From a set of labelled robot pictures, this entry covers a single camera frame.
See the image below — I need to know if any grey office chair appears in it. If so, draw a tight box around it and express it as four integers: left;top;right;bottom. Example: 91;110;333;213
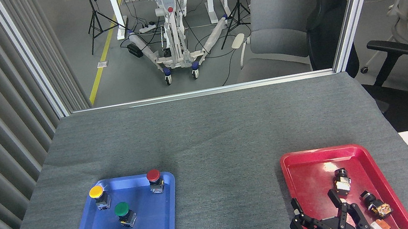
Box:
224;0;329;84

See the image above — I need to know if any red push button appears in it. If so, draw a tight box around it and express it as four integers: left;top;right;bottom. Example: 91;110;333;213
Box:
145;168;167;195

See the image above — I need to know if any yellow push button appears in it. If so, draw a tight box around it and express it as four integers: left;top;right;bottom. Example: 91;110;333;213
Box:
88;183;113;212

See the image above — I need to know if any black silver selector switch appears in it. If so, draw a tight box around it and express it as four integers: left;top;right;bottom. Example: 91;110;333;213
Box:
332;167;354;197

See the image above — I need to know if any green push button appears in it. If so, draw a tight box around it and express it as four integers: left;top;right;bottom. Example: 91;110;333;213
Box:
113;200;139;229

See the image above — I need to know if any black amber selector switch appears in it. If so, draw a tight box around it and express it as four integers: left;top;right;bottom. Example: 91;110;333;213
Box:
359;186;394;222

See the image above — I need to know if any black power adapter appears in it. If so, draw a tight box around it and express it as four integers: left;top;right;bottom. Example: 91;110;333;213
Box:
126;42;145;60

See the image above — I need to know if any white stand on wheels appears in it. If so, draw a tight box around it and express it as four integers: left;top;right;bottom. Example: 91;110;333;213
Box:
121;0;239;91

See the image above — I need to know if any white power strip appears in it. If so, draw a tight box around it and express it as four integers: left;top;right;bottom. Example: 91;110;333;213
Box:
138;24;157;34

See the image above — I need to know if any black tripod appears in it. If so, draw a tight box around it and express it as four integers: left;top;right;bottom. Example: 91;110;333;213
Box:
83;0;131;55
213;0;257;50

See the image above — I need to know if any red plastic tray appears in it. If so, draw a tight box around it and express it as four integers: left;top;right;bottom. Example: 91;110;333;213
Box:
279;134;408;229

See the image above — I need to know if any silver frame rail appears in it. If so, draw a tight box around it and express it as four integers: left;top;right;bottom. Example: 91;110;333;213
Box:
70;67;337;119

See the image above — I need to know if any white orange switch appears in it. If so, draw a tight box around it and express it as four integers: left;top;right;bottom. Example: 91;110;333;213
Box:
368;216;403;229

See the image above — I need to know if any silver frame post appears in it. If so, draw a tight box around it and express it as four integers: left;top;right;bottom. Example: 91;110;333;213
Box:
0;0;73;127
322;0;403;74

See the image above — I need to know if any white table leg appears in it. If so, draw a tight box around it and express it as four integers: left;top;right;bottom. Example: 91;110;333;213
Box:
110;0;132;41
206;0;233;25

